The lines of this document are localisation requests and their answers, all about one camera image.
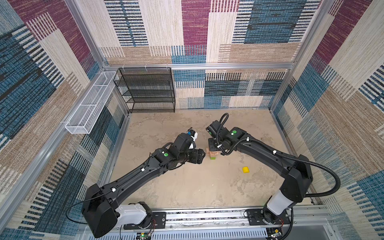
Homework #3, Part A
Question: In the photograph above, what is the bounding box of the black wire shelf rack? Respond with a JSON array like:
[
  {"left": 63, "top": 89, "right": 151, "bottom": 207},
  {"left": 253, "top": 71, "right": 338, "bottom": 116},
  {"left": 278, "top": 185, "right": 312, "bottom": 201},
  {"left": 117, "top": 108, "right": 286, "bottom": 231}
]
[{"left": 114, "top": 67, "right": 176, "bottom": 114}]

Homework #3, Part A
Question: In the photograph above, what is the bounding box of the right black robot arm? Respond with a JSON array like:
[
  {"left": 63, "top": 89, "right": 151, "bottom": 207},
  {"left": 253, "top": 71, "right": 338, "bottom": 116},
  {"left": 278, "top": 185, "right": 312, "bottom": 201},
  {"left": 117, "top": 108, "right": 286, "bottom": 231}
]
[{"left": 206, "top": 121, "right": 313, "bottom": 225}]

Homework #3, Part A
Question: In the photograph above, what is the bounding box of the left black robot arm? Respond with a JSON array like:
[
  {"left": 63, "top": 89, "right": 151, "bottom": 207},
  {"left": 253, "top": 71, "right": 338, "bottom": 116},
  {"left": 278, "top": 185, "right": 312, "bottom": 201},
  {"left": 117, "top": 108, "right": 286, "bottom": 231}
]
[{"left": 81, "top": 129, "right": 205, "bottom": 238}]

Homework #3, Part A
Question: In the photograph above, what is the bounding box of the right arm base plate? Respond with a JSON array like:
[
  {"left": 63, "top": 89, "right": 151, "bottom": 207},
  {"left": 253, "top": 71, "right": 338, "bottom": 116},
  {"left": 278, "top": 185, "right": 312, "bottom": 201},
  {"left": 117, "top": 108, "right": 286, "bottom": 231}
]
[{"left": 243, "top": 208, "right": 291, "bottom": 226}]

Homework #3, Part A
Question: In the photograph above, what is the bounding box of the aluminium mounting rail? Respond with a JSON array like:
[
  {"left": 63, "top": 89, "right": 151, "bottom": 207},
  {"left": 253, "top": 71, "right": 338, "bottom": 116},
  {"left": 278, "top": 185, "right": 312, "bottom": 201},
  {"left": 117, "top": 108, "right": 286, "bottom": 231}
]
[{"left": 102, "top": 205, "right": 342, "bottom": 240}]

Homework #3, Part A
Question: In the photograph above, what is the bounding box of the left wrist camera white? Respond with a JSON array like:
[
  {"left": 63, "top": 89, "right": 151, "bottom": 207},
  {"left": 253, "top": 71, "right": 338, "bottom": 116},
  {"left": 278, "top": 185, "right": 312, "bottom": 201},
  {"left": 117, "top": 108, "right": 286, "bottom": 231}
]
[{"left": 187, "top": 127, "right": 198, "bottom": 150}]

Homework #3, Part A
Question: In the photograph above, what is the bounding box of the white wire mesh basket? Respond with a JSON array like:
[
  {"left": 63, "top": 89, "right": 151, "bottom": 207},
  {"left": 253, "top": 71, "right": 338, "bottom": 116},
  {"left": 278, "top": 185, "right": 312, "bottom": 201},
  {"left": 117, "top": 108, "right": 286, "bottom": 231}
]
[{"left": 65, "top": 72, "right": 117, "bottom": 135}]

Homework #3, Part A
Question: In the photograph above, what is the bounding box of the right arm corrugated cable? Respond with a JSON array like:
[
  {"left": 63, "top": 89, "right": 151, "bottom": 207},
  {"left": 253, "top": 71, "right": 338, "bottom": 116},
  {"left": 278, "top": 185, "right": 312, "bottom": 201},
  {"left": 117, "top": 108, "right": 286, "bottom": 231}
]
[{"left": 215, "top": 112, "right": 342, "bottom": 240}]

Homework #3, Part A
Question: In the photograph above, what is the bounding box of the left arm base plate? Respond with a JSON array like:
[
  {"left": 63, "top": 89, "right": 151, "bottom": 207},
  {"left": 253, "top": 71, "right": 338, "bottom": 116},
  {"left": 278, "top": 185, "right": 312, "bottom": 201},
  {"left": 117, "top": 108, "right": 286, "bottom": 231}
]
[{"left": 123, "top": 212, "right": 167, "bottom": 231}]

